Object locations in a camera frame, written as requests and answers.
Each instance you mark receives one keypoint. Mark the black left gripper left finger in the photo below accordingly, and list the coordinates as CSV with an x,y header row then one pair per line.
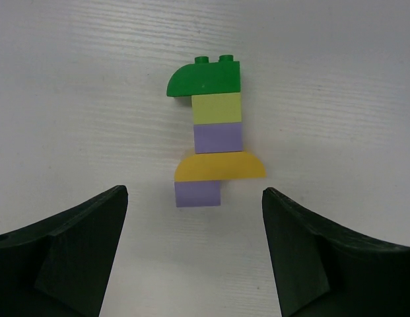
x,y
60,266

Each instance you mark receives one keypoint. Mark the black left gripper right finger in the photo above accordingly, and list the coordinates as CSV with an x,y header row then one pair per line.
x,y
322,268

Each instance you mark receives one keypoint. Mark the yellow curved lego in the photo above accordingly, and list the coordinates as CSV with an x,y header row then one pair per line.
x,y
219,166

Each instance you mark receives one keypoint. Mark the purple lego lower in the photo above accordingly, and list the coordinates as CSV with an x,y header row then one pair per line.
x,y
198,193

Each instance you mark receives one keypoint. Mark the purple lego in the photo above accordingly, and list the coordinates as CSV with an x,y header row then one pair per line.
x,y
198,193
218,138

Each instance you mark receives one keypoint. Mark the purple lego upper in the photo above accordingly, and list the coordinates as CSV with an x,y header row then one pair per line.
x,y
218,138

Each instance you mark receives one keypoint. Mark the lime lego in stack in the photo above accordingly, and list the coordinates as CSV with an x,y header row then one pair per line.
x,y
216,108

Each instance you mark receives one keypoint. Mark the green curved lego top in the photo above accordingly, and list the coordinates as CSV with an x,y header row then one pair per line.
x,y
205,77

